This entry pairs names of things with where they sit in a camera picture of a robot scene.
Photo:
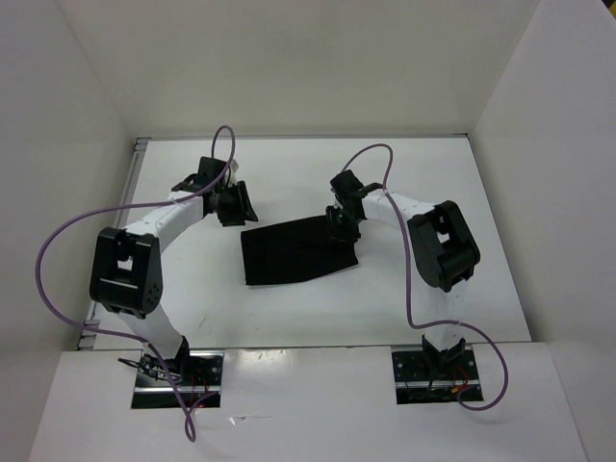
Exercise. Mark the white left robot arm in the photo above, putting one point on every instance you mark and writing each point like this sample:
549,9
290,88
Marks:
127,274

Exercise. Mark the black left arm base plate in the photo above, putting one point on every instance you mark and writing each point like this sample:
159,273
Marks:
200,388

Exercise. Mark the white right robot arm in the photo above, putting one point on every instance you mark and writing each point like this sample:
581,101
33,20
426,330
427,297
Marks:
439,250

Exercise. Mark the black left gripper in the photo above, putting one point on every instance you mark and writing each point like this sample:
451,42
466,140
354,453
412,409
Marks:
243,209

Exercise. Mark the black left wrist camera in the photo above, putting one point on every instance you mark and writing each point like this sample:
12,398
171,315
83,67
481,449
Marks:
210,172

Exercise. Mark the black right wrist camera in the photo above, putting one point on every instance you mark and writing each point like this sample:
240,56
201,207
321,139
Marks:
345,186

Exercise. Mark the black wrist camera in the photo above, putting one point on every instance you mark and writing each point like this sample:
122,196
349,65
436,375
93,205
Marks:
345,186
210,172

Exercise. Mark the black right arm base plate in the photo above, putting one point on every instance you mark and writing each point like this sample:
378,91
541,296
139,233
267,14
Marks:
415,383

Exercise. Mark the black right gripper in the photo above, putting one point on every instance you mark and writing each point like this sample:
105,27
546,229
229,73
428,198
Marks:
334,233

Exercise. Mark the black skirt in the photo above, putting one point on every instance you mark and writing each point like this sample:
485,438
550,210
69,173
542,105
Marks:
292,252

